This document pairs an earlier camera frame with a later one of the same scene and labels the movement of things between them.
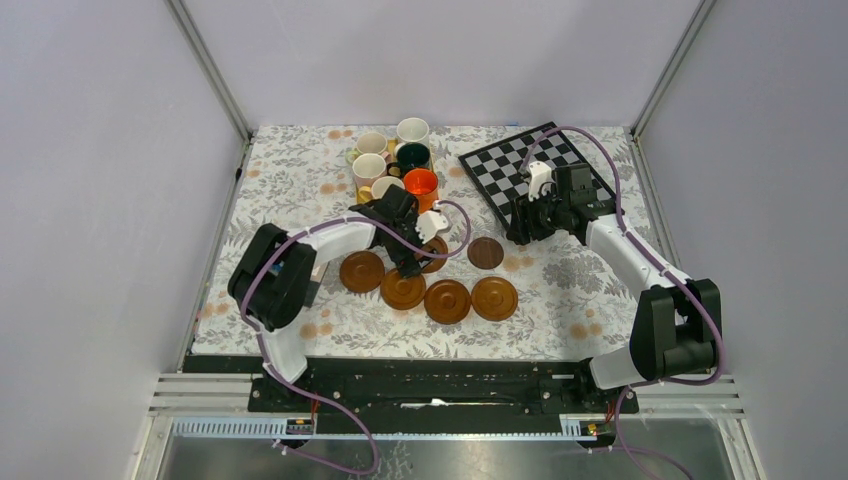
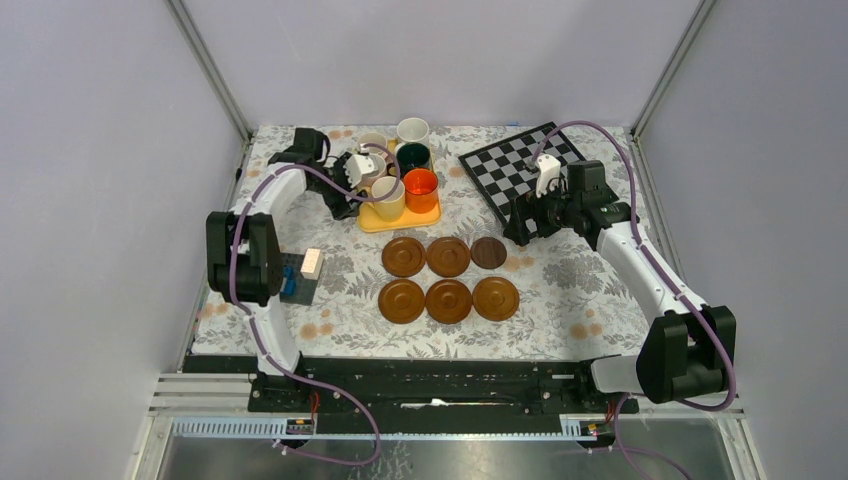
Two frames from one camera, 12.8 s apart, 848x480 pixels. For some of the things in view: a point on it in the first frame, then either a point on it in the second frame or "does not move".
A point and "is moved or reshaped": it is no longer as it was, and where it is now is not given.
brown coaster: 436,244 is moved or reshaped
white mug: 412,129 does not move
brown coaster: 494,298 does not move
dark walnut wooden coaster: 485,253 does not move
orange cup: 422,183 does not move
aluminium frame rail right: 683,46 does not move
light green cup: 371,143 does not move
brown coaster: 447,301 does not move
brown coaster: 402,292 is moved or reshaped
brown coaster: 362,271 is moved or reshaped
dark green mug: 411,155 does not move
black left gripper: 405,262 to 340,206
